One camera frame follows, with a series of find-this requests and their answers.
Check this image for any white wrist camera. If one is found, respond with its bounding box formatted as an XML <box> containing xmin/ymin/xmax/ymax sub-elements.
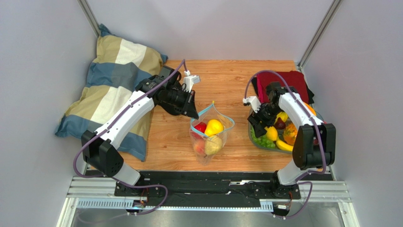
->
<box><xmin>182</xmin><ymin>70</ymin><xmax>201</xmax><ymax>92</ymax></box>
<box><xmin>243</xmin><ymin>96</ymin><xmax>261</xmax><ymax>113</ymax></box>

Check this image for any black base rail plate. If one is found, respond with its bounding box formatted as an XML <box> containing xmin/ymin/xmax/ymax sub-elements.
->
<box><xmin>114</xmin><ymin>171</ymin><xmax>301</xmax><ymax>208</ymax></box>

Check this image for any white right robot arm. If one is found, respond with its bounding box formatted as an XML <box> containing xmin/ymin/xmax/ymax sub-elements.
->
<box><xmin>243</xmin><ymin>82</ymin><xmax>336</xmax><ymax>185</ymax></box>

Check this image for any yellow banana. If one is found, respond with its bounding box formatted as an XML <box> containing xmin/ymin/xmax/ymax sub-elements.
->
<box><xmin>276</xmin><ymin>139</ymin><xmax>293</xmax><ymax>152</ymax></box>

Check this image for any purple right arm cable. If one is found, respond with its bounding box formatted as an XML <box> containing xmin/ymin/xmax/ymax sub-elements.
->
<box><xmin>244</xmin><ymin>70</ymin><xmax>328</xmax><ymax>220</ymax></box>

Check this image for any grey fruit tray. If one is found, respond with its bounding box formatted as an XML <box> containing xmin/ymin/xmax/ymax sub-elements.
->
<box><xmin>247</xmin><ymin>108</ymin><xmax>325</xmax><ymax>155</ymax></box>

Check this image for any left aluminium frame post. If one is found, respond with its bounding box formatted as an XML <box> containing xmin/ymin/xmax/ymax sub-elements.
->
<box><xmin>77</xmin><ymin>0</ymin><xmax>100</xmax><ymax>37</ymax></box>

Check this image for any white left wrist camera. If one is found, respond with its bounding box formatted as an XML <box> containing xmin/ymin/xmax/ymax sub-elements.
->
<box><xmin>182</xmin><ymin>70</ymin><xmax>201</xmax><ymax>92</ymax></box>

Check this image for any aluminium frame post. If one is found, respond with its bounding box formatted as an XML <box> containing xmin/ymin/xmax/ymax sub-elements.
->
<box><xmin>77</xmin><ymin>0</ymin><xmax>100</xmax><ymax>37</ymax></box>
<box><xmin>296</xmin><ymin>0</ymin><xmax>343</xmax><ymax>72</ymax></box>

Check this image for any yellow pear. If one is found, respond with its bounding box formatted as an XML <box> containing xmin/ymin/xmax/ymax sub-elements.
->
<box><xmin>204</xmin><ymin>119</ymin><xmax>224</xmax><ymax>137</ymax></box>

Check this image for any striped blue beige pillow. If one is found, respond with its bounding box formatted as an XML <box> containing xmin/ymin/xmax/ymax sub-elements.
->
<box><xmin>55</xmin><ymin>24</ymin><xmax>168</xmax><ymax>162</ymax></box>

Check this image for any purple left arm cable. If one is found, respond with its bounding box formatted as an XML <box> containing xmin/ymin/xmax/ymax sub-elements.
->
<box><xmin>72</xmin><ymin>59</ymin><xmax>169</xmax><ymax>216</ymax></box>

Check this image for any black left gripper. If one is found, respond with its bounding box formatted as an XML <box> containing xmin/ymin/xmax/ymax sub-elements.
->
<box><xmin>165</xmin><ymin>87</ymin><xmax>199</xmax><ymax>120</ymax></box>

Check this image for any folded red cloth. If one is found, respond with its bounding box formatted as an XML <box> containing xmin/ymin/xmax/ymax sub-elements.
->
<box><xmin>251</xmin><ymin>71</ymin><xmax>315</xmax><ymax>104</ymax></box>

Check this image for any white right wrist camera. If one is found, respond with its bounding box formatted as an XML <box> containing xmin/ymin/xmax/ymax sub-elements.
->
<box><xmin>243</xmin><ymin>96</ymin><xmax>261</xmax><ymax>113</ymax></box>

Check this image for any dark purple plum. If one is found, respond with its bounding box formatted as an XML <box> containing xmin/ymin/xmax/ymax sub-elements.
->
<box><xmin>274</xmin><ymin>117</ymin><xmax>286</xmax><ymax>130</ymax></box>

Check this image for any beige bumpy fruit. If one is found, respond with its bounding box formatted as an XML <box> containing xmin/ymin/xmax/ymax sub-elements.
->
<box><xmin>204</xmin><ymin>136</ymin><xmax>223</xmax><ymax>155</ymax></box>

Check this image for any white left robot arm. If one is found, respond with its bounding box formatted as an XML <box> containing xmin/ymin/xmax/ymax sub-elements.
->
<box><xmin>80</xmin><ymin>66</ymin><xmax>201</xmax><ymax>177</ymax></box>

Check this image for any orange pineapple toy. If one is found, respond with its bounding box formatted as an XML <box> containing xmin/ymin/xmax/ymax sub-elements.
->
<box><xmin>282</xmin><ymin>123</ymin><xmax>298</xmax><ymax>146</ymax></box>

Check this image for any yellow lemon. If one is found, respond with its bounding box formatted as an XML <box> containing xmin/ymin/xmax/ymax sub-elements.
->
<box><xmin>265</xmin><ymin>126</ymin><xmax>278</xmax><ymax>141</ymax></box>

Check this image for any red tomato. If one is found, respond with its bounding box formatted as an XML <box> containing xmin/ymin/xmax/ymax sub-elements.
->
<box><xmin>194</xmin><ymin>122</ymin><xmax>207</xmax><ymax>133</ymax></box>

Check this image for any right aluminium frame post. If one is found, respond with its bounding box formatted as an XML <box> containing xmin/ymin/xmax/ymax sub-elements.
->
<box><xmin>296</xmin><ymin>0</ymin><xmax>343</xmax><ymax>72</ymax></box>

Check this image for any clear zip top bag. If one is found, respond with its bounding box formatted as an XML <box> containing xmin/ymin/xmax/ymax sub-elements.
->
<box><xmin>189</xmin><ymin>101</ymin><xmax>235</xmax><ymax>166</ymax></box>

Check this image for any pink peach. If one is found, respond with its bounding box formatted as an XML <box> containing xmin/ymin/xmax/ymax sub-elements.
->
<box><xmin>193</xmin><ymin>139</ymin><xmax>206</xmax><ymax>157</ymax></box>

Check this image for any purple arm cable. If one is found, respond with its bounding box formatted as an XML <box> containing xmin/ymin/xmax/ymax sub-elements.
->
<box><xmin>244</xmin><ymin>70</ymin><xmax>328</xmax><ymax>220</ymax></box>
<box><xmin>72</xmin><ymin>59</ymin><xmax>169</xmax><ymax>216</ymax></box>

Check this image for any green grape bunch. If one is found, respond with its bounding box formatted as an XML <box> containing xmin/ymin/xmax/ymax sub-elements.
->
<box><xmin>252</xmin><ymin>134</ymin><xmax>276</xmax><ymax>149</ymax></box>

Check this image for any orange yellow mango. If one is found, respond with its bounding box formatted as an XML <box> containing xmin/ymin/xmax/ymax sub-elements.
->
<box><xmin>304</xmin><ymin>103</ymin><xmax>317</xmax><ymax>116</ymax></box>

